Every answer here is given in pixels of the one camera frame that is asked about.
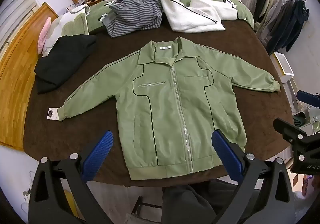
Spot person's dark pants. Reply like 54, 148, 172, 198
161, 179, 250, 224

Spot white smartphone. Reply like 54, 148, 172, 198
46, 107, 63, 121

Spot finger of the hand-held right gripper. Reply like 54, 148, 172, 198
273, 118, 320, 154
297, 90, 320, 108

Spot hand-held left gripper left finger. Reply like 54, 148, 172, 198
28, 130, 114, 224

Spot white fleece jacket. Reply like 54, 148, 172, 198
159, 0, 238, 33

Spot black garment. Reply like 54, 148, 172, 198
34, 35, 97, 95

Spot white storage box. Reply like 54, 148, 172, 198
273, 51, 295, 76

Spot wooden headboard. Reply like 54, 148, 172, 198
0, 2, 59, 151

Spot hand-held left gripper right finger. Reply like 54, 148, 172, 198
211, 129, 297, 224

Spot white green floral pillow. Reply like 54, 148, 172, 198
41, 4, 91, 58

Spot pink cloth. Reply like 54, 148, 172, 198
37, 17, 52, 53

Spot black stool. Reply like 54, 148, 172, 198
130, 195, 164, 218

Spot row of hanging clothes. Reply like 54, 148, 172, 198
252, 0, 310, 56

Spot yellow basket with clutter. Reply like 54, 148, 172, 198
62, 188, 77, 217

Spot green zip jacket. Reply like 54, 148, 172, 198
58, 37, 281, 181

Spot white window blinds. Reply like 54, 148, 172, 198
0, 0, 34, 50

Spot grey striped shirt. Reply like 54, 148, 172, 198
102, 0, 163, 38

